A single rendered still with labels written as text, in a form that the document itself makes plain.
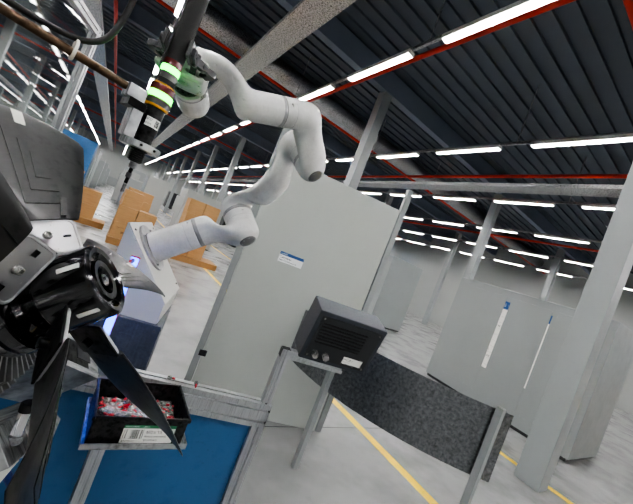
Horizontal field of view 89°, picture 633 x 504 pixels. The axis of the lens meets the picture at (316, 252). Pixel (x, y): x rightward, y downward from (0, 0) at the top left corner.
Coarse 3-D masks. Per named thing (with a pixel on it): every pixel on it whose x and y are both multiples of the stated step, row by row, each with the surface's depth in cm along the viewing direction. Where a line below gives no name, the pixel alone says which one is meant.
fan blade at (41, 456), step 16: (64, 352) 39; (48, 368) 43; (64, 368) 37; (48, 384) 40; (32, 400) 43; (48, 400) 38; (32, 416) 41; (48, 416) 31; (32, 432) 40; (48, 432) 31; (32, 448) 27; (48, 448) 32; (32, 464) 27; (16, 480) 24; (32, 480) 27; (16, 496) 24; (32, 496) 28
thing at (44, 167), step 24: (0, 120) 54; (24, 120) 58; (0, 144) 52; (24, 144) 55; (48, 144) 60; (72, 144) 65; (0, 168) 51; (24, 168) 54; (48, 168) 57; (72, 168) 61; (24, 192) 52; (48, 192) 55; (72, 192) 58; (48, 216) 53; (72, 216) 56
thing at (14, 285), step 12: (24, 240) 42; (36, 240) 43; (12, 252) 41; (24, 252) 43; (48, 252) 46; (0, 264) 40; (12, 264) 42; (24, 264) 43; (36, 264) 45; (48, 264) 46; (0, 276) 41; (12, 276) 42; (24, 276) 44; (36, 276) 45; (12, 288) 43; (24, 288) 45; (0, 300) 42
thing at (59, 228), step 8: (32, 224) 51; (40, 224) 52; (48, 224) 53; (56, 224) 54; (64, 224) 55; (72, 224) 55; (32, 232) 51; (40, 232) 52; (56, 232) 53; (64, 232) 54; (72, 232) 55; (40, 240) 51; (48, 240) 52; (56, 240) 53; (64, 240) 53; (72, 240) 54; (80, 240) 55; (56, 248) 52; (64, 248) 53; (72, 248) 54
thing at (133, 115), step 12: (132, 84) 55; (132, 96) 56; (144, 96) 57; (132, 108) 57; (144, 108) 57; (132, 120) 57; (120, 132) 57; (132, 132) 57; (132, 144) 57; (144, 144) 58; (156, 156) 61
